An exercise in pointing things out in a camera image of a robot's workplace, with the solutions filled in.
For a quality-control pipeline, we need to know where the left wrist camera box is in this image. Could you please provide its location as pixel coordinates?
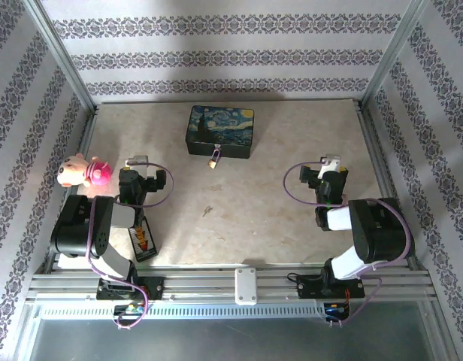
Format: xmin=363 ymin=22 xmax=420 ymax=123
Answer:
xmin=125 ymin=153 xmax=150 ymax=177

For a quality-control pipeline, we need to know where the grey metal shelf plate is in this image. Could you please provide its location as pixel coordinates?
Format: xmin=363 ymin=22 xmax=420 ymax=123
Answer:
xmin=19 ymin=318 xmax=452 ymax=361

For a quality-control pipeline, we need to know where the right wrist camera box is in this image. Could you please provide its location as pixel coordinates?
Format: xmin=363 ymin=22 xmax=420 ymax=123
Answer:
xmin=318 ymin=154 xmax=344 ymax=180

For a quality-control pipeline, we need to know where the aluminium frame post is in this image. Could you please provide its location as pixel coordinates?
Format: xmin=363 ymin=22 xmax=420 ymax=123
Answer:
xmin=358 ymin=0 xmax=434 ymax=110
xmin=26 ymin=0 xmax=98 ymax=110

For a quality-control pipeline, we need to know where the white slotted cable duct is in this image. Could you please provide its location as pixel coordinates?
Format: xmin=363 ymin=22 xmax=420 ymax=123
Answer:
xmin=39 ymin=303 xmax=327 ymax=320

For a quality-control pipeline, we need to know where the right circuit board with wires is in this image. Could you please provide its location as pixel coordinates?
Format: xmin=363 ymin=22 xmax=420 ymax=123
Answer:
xmin=322 ymin=302 xmax=352 ymax=321

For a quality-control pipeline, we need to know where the pink plush toy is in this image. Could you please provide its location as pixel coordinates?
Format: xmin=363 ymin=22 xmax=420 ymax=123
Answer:
xmin=57 ymin=152 xmax=113 ymax=188

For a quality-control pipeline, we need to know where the aluminium side rail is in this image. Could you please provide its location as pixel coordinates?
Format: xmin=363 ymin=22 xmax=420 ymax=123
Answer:
xmin=355 ymin=100 xmax=430 ymax=272
xmin=45 ymin=107 xmax=101 ymax=274

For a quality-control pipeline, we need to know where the starry night tin box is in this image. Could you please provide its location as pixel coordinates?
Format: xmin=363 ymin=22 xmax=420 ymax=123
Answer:
xmin=184 ymin=105 xmax=256 ymax=159

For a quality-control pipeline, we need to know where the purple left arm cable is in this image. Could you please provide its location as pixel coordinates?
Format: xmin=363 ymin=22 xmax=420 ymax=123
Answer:
xmin=85 ymin=160 xmax=176 ymax=331

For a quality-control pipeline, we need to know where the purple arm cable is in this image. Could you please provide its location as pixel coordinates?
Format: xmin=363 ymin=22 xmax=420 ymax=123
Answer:
xmin=85 ymin=160 xmax=176 ymax=331
xmin=283 ymin=159 xmax=413 ymax=329

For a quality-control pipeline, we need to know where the circuit board with wires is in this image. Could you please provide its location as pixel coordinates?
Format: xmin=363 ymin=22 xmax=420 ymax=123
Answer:
xmin=113 ymin=302 xmax=147 ymax=317
xmin=322 ymin=302 xmax=352 ymax=321

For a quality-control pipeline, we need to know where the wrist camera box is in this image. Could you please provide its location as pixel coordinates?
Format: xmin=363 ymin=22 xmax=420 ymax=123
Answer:
xmin=318 ymin=154 xmax=344 ymax=180
xmin=125 ymin=153 xmax=150 ymax=177

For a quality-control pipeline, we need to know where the small brass padlock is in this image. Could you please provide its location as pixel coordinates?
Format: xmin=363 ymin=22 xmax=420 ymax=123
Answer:
xmin=207 ymin=144 xmax=222 ymax=169

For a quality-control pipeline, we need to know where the black card with orange arrows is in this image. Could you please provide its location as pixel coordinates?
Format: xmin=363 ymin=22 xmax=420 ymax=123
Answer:
xmin=129 ymin=221 xmax=158 ymax=263

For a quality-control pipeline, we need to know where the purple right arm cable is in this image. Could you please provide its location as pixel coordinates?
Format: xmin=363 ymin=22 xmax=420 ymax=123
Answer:
xmin=283 ymin=159 xmax=413 ymax=329

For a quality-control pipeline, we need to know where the left circuit board with wires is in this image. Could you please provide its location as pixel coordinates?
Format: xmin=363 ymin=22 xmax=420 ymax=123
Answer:
xmin=113 ymin=302 xmax=147 ymax=317

